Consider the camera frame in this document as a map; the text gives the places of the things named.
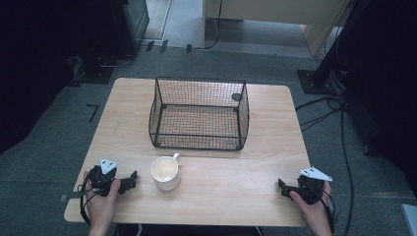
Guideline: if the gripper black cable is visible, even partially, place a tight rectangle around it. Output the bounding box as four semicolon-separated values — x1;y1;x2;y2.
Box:
304;178;336;236
78;168;99;228

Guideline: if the long black floor cable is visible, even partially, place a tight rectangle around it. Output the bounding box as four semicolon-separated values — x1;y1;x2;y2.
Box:
339;106;356;236

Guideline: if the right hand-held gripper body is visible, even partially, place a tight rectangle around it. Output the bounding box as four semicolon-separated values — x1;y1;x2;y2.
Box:
295;165;333;206

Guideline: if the grey strap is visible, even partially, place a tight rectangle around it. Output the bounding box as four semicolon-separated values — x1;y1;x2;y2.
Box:
59;187;102;203

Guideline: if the white box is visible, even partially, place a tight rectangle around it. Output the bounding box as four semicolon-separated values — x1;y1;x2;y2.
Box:
399;203;417;236

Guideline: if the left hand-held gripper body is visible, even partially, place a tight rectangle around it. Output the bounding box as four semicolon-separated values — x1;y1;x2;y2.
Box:
88;157;128;198

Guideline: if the black cabinet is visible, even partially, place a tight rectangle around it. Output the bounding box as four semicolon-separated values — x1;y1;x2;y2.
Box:
109;0;150;59

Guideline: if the black wire mesh basket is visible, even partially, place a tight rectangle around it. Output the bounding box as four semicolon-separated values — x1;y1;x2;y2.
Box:
148;76;250;151

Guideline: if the person's right hand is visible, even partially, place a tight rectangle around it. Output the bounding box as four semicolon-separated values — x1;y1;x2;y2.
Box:
288;180;332;228

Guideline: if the black tape corner mark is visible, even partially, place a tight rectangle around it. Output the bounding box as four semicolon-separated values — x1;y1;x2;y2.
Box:
86;103;100;123

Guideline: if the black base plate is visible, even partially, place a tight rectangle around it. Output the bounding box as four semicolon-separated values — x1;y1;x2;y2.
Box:
67;54;116;87

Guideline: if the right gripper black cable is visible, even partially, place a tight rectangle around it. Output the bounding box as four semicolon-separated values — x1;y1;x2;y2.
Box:
304;178;336;236

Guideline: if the dark curtain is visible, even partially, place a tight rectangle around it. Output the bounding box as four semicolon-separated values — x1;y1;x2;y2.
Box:
342;0;417;190
0;0;114;155

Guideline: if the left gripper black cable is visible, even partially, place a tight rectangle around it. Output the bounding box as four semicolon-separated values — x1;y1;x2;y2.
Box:
78;168;99;228

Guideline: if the black metal stand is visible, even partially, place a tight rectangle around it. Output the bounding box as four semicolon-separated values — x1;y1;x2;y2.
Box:
296;0;375;96

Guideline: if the light wooden furniture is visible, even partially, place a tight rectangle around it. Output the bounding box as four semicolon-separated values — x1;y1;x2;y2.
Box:
202;0;352;59

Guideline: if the black hanging cable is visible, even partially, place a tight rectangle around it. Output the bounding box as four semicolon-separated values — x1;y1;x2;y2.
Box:
192;0;224;51

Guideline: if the white cup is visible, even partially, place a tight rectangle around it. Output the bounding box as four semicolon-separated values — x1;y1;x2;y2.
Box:
149;152;182;192

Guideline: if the person's left hand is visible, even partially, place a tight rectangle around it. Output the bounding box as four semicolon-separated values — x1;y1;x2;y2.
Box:
83;170;122;228

